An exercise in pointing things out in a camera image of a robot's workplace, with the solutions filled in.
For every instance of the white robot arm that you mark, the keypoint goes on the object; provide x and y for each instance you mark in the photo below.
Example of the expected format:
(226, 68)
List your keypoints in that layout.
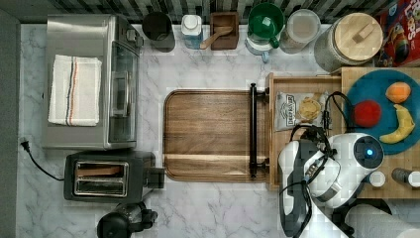
(315, 176)

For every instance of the dark wooden cutting board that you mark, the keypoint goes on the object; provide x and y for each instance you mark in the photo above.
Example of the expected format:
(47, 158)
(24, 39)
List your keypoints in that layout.
(216, 135)

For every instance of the light wooden drawer tray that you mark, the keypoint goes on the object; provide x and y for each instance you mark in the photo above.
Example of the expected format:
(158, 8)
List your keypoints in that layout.
(275, 141)

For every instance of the bag of potato chips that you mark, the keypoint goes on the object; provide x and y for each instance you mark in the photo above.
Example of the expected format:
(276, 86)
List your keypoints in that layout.
(293, 109)

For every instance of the dark wooden salt box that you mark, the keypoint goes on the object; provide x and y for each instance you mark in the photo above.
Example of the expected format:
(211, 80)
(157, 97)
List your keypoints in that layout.
(225, 19)

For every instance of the white and blue mug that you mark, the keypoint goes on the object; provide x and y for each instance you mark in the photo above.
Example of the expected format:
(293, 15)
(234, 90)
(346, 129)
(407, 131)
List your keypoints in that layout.
(256, 49)

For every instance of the wooden spoon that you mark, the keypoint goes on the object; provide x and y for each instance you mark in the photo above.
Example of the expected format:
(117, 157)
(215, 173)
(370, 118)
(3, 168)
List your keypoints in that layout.
(219, 31)

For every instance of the small white-capped bottle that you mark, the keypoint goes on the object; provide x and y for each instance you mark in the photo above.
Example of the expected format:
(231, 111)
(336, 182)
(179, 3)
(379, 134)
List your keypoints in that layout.
(191, 29)

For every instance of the black cup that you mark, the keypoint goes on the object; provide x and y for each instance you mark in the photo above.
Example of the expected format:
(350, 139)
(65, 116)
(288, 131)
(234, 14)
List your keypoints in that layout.
(157, 27)

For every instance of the green mug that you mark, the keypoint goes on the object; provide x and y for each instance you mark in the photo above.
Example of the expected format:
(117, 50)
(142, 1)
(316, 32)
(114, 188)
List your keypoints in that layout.
(265, 24)

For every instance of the black coffee grinder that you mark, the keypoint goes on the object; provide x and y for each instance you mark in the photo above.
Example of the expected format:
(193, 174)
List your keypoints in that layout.
(126, 219)

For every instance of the black two-slot toaster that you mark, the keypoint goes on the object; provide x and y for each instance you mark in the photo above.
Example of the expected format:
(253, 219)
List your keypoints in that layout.
(115, 176)

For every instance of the clear glass jar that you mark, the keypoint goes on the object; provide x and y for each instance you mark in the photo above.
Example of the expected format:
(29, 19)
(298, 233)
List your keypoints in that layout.
(302, 27)

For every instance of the stainless steel toaster oven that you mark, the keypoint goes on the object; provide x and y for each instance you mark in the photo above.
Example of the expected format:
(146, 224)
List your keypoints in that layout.
(113, 40)

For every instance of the white striped dish towel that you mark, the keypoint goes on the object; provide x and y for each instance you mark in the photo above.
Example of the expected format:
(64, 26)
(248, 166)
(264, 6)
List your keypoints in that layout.
(74, 99)

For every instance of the red apple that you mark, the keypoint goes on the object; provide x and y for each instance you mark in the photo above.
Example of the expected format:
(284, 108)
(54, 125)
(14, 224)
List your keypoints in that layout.
(367, 113)

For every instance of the blue round plate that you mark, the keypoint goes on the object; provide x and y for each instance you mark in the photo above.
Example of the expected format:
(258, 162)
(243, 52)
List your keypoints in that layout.
(372, 86)

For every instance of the jar with wooden lid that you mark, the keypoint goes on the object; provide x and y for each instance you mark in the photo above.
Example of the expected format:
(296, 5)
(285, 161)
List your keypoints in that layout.
(352, 40)

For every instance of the blue salt shaker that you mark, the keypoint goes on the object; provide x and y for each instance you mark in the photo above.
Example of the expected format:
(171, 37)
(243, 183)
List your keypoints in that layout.
(376, 179)

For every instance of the paper towel roll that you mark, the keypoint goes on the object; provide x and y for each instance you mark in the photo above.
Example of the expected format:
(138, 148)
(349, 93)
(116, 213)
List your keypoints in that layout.
(371, 218)

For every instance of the orange fruit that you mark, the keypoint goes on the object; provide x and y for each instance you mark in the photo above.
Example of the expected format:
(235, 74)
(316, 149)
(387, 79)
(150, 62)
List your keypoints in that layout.
(398, 92)

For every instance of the light butcher block board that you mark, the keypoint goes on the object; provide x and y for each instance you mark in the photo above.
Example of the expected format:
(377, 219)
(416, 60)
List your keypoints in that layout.
(408, 159)

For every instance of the yellow banana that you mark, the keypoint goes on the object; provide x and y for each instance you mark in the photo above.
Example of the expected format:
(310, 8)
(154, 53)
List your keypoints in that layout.
(405, 126)

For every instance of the grey pepper shaker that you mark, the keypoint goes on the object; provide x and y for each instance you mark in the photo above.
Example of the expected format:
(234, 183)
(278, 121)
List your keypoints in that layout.
(406, 176)

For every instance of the colourful cereal box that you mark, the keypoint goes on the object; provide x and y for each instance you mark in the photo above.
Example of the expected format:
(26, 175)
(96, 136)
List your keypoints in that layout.
(400, 24)

